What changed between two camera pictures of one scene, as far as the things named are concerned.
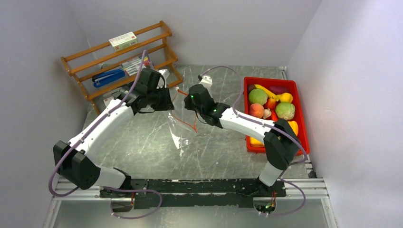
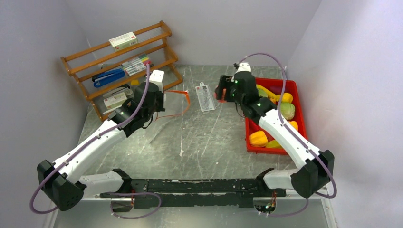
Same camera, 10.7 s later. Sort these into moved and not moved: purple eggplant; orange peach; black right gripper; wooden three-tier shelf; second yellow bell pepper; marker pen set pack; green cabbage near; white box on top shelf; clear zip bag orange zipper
Moved: black right gripper; clear zip bag orange zipper; orange peach
Not moved: purple eggplant; white box on top shelf; second yellow bell pepper; marker pen set pack; green cabbage near; wooden three-tier shelf
